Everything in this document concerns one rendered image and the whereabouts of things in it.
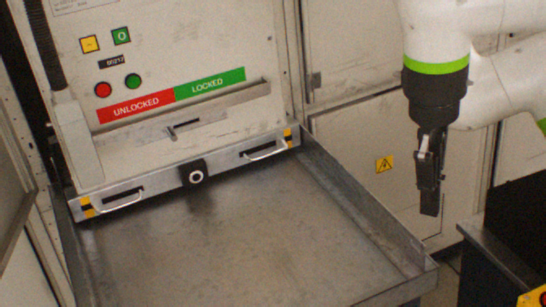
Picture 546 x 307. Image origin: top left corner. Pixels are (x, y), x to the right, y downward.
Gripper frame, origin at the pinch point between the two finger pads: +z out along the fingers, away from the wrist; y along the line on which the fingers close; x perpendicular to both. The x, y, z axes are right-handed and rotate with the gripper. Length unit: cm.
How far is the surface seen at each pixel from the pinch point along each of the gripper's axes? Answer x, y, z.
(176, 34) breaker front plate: -53, -7, -21
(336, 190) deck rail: -23.5, -13.3, 15.3
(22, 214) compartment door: -85, 20, 13
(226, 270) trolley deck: -33.8, 16.3, 14.8
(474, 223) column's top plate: 3.8, -24.2, 25.8
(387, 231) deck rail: -8.7, -3.5, 13.7
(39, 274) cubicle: -94, 18, 38
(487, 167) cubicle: -6, -100, 68
